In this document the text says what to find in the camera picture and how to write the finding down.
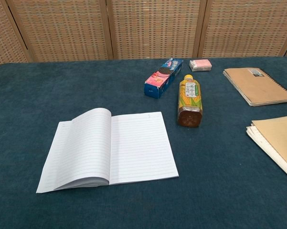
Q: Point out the lined white notebook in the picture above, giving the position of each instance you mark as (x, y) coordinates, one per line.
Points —
(124, 145)

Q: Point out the brown spiral-bound notebook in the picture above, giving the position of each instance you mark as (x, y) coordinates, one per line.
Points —
(256, 86)

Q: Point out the tan cover paper notebook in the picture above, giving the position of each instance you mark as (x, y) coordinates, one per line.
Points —
(279, 140)

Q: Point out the blue pink cookie box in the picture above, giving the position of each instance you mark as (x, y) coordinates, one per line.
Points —
(162, 80)

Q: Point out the yellow tea bottle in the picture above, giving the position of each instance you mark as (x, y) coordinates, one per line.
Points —
(189, 100)

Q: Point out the pink white tissue pack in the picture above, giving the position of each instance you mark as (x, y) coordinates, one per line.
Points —
(200, 65)

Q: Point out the woven folding screen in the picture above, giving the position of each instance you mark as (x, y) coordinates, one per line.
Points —
(143, 28)

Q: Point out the teal table cloth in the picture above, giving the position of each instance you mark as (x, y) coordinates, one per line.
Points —
(143, 202)

